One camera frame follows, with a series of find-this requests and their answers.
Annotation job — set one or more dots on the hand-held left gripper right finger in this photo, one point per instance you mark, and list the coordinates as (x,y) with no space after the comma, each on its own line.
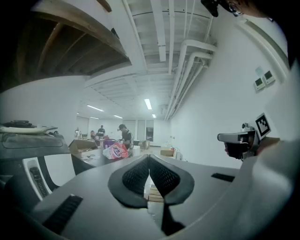
(173,185)

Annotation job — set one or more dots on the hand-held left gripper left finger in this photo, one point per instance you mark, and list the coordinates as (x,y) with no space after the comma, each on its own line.
(126,185)

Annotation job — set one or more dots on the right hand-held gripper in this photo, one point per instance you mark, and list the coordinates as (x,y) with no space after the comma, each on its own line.
(250,145)

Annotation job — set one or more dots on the person's right forearm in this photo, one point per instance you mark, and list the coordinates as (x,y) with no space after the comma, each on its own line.
(269,144)

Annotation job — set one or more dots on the brown cardboard box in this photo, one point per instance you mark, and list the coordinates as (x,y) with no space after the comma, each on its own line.
(80,145)

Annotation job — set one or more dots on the large cardboard box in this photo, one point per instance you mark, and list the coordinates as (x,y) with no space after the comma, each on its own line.
(167,152)

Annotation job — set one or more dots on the pink detergent bag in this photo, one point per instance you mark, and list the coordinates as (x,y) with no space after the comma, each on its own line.
(116,152)

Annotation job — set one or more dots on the purple plastic bucket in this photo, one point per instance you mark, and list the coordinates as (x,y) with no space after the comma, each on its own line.
(109,141)

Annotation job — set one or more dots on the ceiling strip light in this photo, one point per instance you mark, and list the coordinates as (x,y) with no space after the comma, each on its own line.
(153,116)
(117,116)
(95,108)
(147,104)

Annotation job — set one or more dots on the bundle of white pipes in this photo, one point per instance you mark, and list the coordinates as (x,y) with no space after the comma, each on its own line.
(187,70)

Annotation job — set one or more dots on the white and black appliance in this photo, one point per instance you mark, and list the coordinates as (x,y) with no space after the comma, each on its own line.
(35,150)

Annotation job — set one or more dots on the white shallow tray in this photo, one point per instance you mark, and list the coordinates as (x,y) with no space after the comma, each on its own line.
(23,130)

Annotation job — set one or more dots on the person's eyeglasses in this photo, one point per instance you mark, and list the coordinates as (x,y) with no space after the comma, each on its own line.
(234,9)

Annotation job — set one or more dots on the long white ceiling fixture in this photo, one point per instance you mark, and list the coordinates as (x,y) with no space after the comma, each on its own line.
(160,30)

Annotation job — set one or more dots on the white wall control panel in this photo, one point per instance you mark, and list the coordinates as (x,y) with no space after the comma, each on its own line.
(259,84)
(269,77)

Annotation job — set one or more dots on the pale wall sticker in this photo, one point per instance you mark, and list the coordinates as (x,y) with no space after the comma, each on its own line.
(259,71)

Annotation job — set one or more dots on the black head-worn camera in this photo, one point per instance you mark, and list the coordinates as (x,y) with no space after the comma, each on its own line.
(211,7)

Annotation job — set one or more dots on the brown wooden frame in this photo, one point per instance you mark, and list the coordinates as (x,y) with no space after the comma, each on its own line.
(70,47)

